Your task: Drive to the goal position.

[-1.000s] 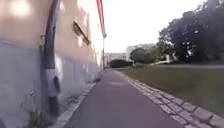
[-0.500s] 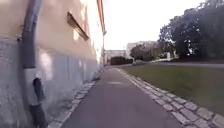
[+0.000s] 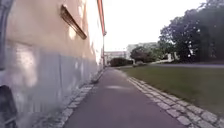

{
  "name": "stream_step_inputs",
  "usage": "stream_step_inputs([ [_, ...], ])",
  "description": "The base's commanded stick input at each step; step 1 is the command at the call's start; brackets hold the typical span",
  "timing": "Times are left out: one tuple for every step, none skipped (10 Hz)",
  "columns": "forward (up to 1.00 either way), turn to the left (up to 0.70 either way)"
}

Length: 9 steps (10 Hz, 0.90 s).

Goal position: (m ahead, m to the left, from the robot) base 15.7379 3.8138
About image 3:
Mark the beige building with grey base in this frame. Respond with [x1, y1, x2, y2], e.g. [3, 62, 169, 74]
[0, 0, 108, 128]

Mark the dark trimmed bush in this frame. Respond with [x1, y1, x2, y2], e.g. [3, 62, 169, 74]
[109, 57, 134, 68]

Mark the grey asphalt path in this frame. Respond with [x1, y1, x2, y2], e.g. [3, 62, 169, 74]
[62, 66, 186, 128]

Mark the cobblestone edging strip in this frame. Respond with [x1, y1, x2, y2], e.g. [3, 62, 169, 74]
[114, 68, 224, 128]
[31, 68, 106, 128]

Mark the group of dark trees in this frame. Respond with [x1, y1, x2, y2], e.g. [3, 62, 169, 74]
[129, 0, 224, 64]

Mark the pale distant building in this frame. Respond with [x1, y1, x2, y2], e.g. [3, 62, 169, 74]
[103, 41, 160, 66]

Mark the green grass lawn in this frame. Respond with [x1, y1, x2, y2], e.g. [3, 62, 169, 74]
[117, 64, 224, 118]

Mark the grey road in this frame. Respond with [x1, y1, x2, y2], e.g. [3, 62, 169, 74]
[156, 62, 224, 70]

